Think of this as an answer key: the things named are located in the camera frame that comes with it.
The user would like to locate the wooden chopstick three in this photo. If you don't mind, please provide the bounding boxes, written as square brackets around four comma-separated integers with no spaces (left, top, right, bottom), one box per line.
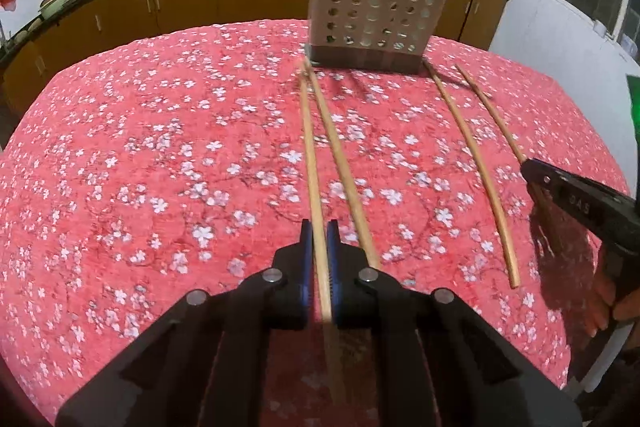
[299,64,346,405]

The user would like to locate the wooden chopstick four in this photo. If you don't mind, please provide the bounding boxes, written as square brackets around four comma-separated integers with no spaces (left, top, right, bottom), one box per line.
[303,57,380,269]

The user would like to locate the wooden chopstick six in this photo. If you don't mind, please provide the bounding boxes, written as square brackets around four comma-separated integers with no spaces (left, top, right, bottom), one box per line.
[456,64,526,164]

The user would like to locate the person's right hand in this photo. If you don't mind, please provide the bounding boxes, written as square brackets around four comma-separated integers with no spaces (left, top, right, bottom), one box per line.
[584,270,640,338]

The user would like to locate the red floral tablecloth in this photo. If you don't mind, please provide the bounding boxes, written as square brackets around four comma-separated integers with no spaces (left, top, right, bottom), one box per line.
[1,20,631,419]

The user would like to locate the beige perforated utensil holder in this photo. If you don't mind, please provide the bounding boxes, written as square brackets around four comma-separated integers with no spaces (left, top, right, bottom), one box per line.
[304,0,460,76]

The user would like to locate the lower wooden cabinets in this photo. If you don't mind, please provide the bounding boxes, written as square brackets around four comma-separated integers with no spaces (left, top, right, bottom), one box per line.
[1,0,509,115]

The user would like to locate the green basin with red lid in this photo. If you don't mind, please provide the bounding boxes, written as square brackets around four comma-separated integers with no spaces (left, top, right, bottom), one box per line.
[39,0,70,20]

